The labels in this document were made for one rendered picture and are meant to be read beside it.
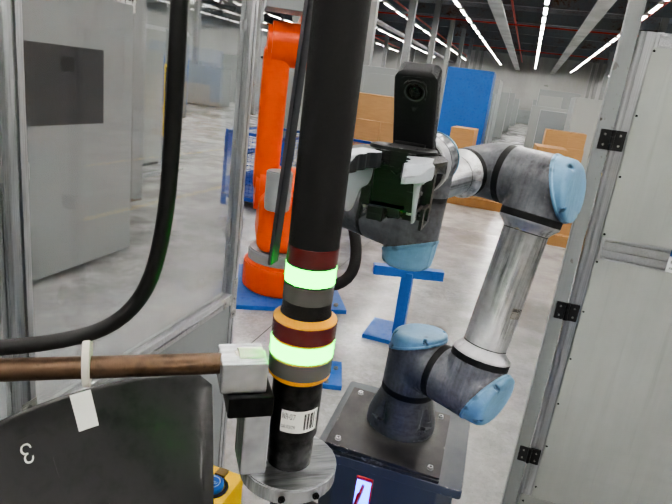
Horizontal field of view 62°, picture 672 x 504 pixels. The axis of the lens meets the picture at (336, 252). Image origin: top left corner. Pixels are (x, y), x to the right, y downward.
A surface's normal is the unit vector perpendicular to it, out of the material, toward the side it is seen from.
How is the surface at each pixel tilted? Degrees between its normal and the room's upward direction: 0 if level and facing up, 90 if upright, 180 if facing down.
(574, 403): 90
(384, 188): 90
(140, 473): 46
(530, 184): 78
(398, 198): 90
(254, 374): 90
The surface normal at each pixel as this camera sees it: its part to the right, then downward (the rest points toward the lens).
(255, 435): 0.28, 0.32
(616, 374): -0.31, 0.24
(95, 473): 0.38, -0.40
